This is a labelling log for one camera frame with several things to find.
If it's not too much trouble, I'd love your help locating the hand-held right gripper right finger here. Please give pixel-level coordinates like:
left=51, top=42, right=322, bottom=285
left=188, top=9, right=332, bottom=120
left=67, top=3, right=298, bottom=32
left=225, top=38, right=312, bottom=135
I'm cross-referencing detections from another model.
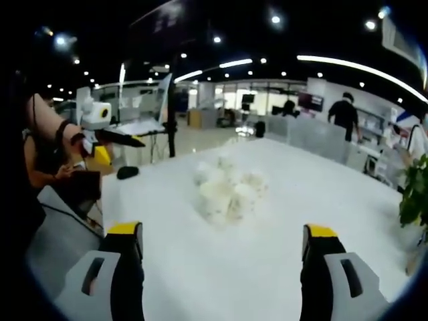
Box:
left=300, top=223, right=392, bottom=321

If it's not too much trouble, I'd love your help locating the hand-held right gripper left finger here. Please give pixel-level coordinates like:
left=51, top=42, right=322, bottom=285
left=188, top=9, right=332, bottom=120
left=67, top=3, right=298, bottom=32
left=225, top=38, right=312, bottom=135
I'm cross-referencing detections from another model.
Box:
left=53, top=220, right=145, bottom=321

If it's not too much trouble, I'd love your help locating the pile of white paper cups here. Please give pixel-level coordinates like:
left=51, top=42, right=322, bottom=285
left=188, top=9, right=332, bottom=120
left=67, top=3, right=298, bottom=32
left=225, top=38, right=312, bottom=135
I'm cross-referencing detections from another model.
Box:
left=193, top=152, right=270, bottom=231

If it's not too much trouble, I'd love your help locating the person's left hand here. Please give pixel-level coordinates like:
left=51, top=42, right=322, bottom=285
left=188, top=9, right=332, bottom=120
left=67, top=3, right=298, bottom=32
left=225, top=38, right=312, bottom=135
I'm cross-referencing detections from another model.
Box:
left=68, top=132, right=98, bottom=158

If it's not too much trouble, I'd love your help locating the small black pouch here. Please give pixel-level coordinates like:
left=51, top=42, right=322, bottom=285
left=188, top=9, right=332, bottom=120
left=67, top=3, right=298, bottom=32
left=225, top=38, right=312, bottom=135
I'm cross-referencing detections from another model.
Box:
left=116, top=165, right=140, bottom=180

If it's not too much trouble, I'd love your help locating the dark bag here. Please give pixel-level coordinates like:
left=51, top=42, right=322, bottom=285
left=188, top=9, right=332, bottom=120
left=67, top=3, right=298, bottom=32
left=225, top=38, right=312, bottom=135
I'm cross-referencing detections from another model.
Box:
left=64, top=169, right=102, bottom=205

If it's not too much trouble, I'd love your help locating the black stand pole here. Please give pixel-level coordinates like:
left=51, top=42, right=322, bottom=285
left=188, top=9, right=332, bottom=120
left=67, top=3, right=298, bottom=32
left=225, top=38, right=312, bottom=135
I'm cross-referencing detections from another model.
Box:
left=166, top=62, right=179, bottom=158

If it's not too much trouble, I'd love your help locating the white reflector panel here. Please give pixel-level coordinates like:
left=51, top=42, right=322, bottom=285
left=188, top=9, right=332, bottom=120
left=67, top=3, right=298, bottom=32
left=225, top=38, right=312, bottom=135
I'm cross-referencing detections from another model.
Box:
left=155, top=72, right=173, bottom=125

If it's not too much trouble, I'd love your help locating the white table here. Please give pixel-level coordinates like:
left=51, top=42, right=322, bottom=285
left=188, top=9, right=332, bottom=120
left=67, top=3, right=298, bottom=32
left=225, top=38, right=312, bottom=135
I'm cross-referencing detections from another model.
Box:
left=25, top=138, right=423, bottom=321

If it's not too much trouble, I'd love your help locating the cardboard box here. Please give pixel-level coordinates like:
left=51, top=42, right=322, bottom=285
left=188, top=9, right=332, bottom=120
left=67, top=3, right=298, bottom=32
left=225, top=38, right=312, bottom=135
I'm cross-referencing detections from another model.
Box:
left=187, top=108, right=217, bottom=128

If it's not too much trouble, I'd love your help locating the green potted plant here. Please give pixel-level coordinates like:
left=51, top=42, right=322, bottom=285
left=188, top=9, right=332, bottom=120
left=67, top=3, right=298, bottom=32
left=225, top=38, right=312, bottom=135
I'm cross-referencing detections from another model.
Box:
left=399, top=154, right=428, bottom=229

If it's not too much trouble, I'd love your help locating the frosted partition panel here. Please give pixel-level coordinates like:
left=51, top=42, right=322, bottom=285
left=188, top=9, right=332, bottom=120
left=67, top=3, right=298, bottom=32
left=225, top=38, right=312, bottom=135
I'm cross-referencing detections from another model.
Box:
left=263, top=114, right=348, bottom=165

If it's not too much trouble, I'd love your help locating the long ceiling strip light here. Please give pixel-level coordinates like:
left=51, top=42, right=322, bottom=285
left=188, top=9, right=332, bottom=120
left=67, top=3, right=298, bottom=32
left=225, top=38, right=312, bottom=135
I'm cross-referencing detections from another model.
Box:
left=296, top=54, right=428, bottom=103

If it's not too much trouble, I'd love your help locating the black cable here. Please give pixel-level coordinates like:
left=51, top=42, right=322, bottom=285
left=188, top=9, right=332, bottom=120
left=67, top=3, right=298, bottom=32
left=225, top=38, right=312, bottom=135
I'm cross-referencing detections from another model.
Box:
left=35, top=199, right=105, bottom=239

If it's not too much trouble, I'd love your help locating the wall monitor screen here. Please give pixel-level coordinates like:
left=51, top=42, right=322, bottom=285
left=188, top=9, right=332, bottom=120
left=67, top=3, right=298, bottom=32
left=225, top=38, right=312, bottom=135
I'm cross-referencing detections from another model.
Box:
left=298, top=92, right=325, bottom=112

